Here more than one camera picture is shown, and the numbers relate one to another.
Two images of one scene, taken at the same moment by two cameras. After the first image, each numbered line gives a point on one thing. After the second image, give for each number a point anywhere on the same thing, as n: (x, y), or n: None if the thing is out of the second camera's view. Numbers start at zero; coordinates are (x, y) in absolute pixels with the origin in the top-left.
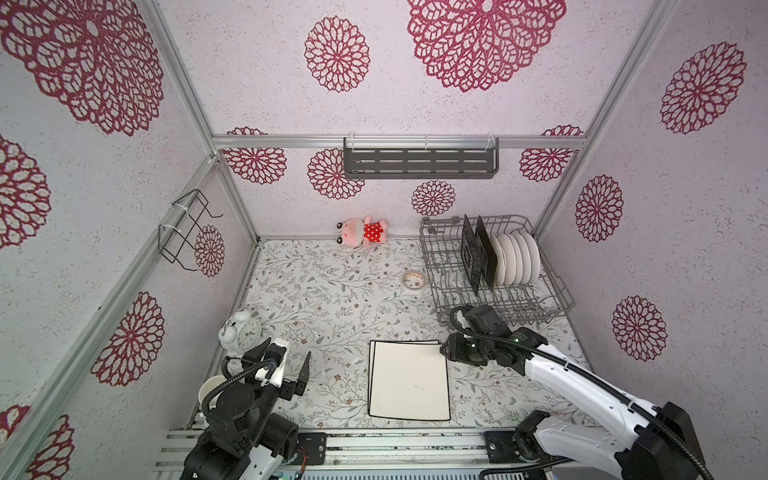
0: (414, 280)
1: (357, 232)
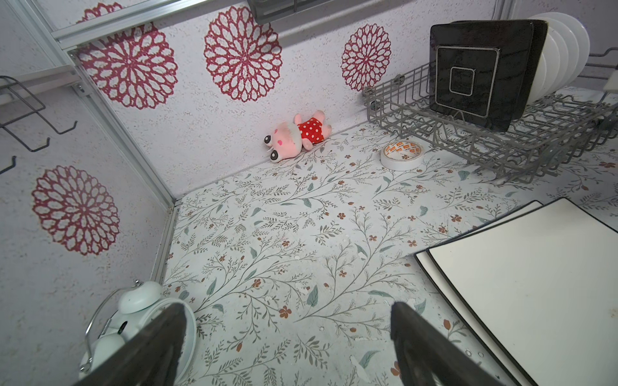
0: (401, 155)
1: (286, 139)
